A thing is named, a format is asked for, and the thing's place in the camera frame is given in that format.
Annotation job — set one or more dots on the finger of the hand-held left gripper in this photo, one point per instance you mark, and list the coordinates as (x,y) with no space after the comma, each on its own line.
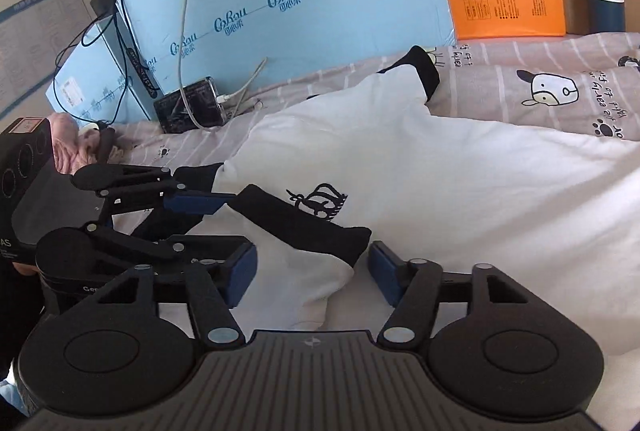
(200,247)
(200,203)

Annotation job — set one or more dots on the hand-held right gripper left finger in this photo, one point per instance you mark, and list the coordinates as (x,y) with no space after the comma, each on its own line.
(242,273)

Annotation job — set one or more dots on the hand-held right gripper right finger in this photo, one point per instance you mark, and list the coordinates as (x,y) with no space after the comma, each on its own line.
(385,273)

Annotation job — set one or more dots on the white sweatshirt with black cuffs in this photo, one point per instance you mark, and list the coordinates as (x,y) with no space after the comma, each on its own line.
(400,171)

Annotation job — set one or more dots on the pink cloth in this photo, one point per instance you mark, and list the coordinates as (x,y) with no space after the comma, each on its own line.
(67,141)

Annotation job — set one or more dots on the black power bank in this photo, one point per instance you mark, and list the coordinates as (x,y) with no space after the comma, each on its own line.
(185,106)

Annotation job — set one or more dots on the light blue printed board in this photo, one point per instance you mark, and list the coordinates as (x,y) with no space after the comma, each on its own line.
(300,21)

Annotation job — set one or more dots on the small black box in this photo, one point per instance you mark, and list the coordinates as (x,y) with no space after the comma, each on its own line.
(102,4)

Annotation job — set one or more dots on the grey striped cartoon bedsheet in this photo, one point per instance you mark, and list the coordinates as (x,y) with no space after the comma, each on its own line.
(525,61)

